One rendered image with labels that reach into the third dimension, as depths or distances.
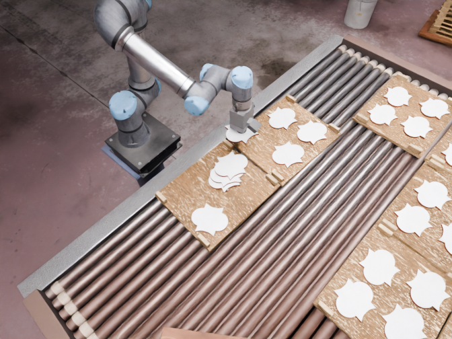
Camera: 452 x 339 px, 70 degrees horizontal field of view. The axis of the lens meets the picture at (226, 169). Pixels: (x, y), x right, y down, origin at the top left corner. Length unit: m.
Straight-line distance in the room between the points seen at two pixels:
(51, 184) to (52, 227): 0.38
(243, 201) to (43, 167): 2.01
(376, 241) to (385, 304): 0.23
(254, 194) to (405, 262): 0.61
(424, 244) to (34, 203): 2.51
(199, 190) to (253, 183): 0.23
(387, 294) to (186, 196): 0.83
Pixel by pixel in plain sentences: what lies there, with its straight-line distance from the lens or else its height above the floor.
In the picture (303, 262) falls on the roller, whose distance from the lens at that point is 1.30.
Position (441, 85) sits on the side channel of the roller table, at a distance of 2.05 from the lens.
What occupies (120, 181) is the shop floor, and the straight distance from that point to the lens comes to 2.66.
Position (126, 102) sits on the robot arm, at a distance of 1.45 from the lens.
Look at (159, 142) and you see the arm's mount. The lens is 1.56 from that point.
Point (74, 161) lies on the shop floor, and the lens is 2.93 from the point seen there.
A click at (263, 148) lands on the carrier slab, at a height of 0.94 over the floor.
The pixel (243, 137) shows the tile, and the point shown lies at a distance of 1.36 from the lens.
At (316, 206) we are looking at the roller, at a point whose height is 0.92.
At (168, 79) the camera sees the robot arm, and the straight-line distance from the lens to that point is 1.13.
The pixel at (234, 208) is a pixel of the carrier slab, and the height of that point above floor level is 0.94.
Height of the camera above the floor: 2.14
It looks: 57 degrees down
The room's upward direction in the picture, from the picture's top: 3 degrees counter-clockwise
